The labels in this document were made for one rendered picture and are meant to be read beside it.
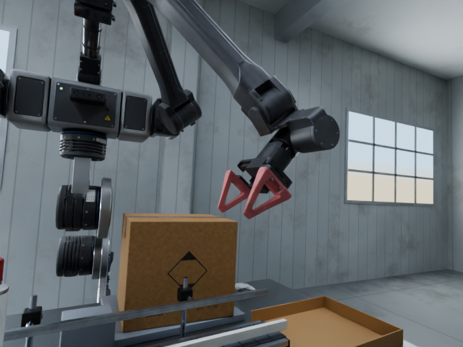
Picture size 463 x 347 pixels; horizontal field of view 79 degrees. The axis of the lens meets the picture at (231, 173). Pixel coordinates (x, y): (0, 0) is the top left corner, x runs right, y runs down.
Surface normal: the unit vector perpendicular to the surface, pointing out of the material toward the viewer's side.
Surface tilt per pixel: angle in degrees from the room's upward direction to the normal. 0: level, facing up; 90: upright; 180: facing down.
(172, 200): 90
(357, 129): 90
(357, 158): 90
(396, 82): 90
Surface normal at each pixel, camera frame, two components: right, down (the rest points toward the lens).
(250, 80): 0.23, -0.32
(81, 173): 0.44, -0.04
